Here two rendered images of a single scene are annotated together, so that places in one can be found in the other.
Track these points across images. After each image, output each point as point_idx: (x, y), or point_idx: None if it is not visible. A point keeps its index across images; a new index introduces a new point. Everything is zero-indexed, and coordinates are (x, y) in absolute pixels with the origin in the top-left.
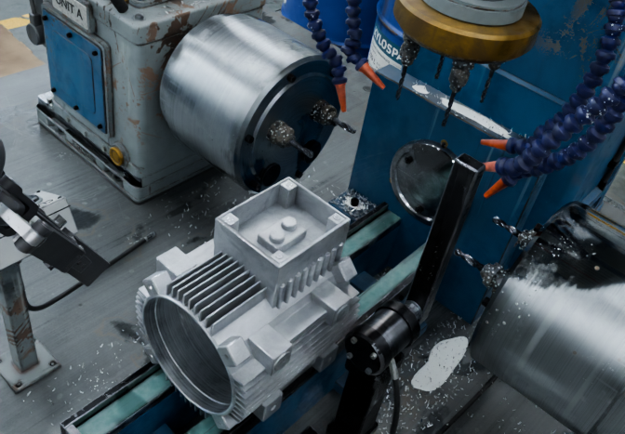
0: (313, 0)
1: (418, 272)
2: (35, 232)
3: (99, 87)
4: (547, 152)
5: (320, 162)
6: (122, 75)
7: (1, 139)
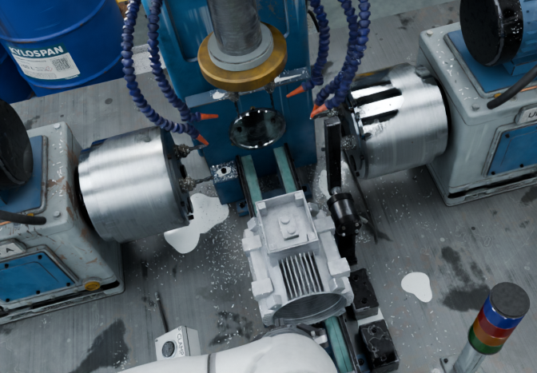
0: (156, 114)
1: (331, 176)
2: (324, 335)
3: (53, 268)
4: (349, 86)
5: None
6: (66, 249)
7: (285, 326)
